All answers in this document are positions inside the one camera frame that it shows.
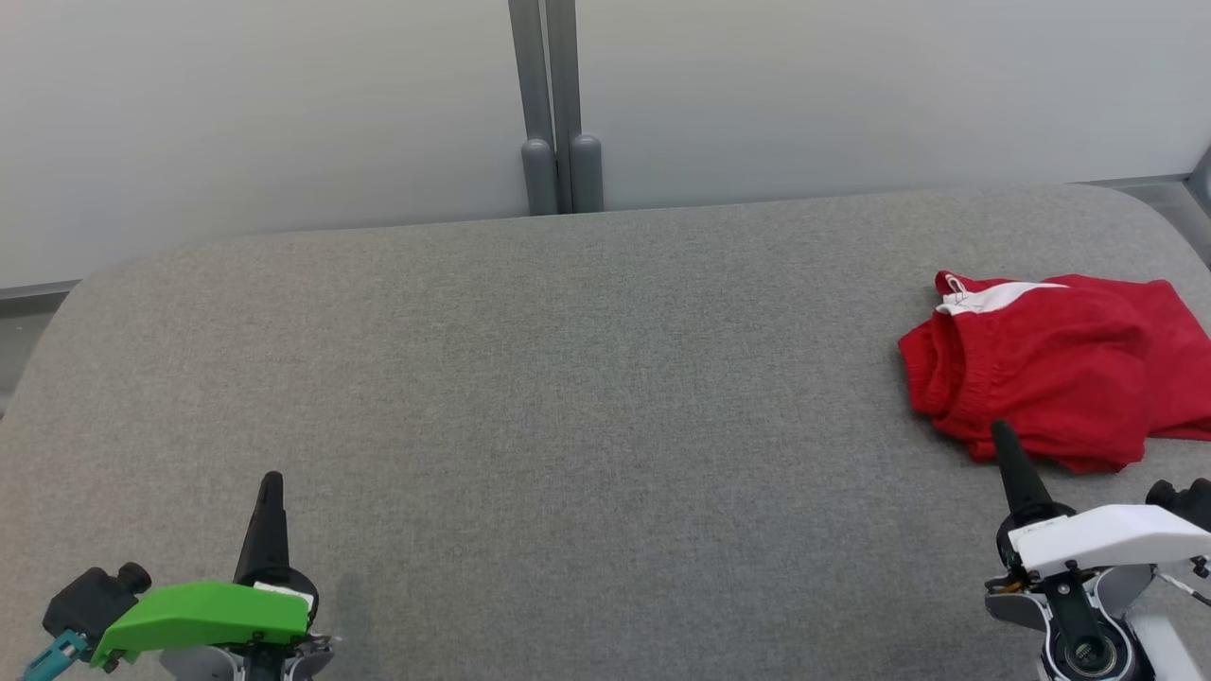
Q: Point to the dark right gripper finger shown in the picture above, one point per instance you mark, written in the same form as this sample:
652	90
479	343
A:
1036	497
1012	492

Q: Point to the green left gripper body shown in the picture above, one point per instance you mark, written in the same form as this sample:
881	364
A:
208	610

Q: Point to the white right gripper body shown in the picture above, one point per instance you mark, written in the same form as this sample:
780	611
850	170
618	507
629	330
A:
1107	539

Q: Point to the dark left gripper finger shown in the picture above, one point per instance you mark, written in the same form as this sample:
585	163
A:
279	544
257	544

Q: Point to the red shorts with white hem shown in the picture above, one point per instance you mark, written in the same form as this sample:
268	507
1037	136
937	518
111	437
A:
1031	378

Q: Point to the red Bulls basketball jersey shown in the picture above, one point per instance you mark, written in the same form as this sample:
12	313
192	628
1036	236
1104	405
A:
1187	359

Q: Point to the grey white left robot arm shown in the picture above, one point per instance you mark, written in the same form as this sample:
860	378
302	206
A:
246	662

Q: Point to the grey partition foot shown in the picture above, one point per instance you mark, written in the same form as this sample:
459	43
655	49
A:
1203	175

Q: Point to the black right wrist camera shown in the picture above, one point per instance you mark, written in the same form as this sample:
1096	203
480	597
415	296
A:
1183	501

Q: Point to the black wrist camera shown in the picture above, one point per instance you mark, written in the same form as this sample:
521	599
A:
90	596
1183	501

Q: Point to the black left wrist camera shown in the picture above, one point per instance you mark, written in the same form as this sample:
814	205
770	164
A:
90	596

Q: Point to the grey partition post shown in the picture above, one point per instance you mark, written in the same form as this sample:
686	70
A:
532	95
579	161

